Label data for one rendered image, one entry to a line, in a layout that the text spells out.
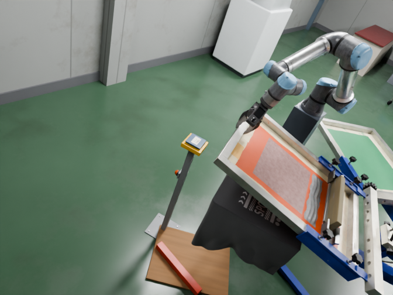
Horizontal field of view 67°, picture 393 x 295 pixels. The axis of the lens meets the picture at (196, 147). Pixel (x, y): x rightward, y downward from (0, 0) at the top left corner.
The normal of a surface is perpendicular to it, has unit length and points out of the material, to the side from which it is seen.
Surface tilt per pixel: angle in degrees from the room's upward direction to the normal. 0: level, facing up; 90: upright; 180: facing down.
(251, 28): 90
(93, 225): 0
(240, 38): 90
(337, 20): 90
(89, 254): 0
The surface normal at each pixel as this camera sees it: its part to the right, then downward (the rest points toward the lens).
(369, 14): -0.63, 0.37
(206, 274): 0.28, -0.72
